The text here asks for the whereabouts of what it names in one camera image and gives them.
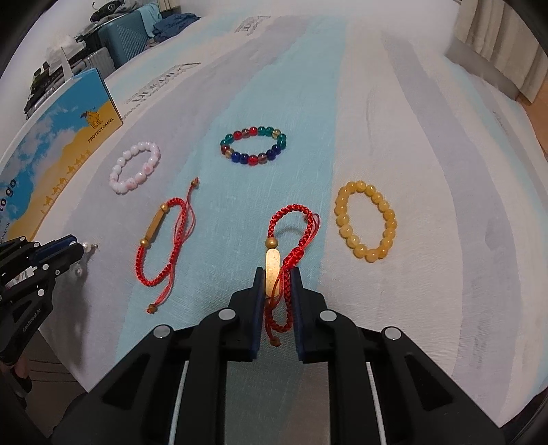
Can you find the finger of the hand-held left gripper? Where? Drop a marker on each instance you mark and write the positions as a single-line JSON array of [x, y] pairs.
[[55, 247], [60, 263]]

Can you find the dark bag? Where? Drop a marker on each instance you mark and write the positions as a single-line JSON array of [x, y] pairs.
[[107, 9]]

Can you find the light blue towel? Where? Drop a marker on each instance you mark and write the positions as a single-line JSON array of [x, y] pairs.
[[150, 15]]

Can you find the blue and yellow cardboard box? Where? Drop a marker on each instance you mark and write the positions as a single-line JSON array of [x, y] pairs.
[[64, 141]]

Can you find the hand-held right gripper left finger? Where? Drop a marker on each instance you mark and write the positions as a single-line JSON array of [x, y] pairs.
[[256, 308]]

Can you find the beige curtain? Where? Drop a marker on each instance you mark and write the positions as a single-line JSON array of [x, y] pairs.
[[513, 42]]

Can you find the teal hard suitcase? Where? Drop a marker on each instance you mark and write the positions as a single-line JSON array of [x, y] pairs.
[[124, 38]]

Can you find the striped mattress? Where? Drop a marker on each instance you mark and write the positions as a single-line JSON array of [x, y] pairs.
[[428, 214]]

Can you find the blue clothes pile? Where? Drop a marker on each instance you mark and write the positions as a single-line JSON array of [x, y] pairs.
[[175, 25]]

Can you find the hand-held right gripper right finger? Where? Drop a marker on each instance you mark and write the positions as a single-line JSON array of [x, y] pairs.
[[299, 316]]

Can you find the grey hard suitcase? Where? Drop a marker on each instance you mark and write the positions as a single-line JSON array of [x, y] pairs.
[[96, 60]]

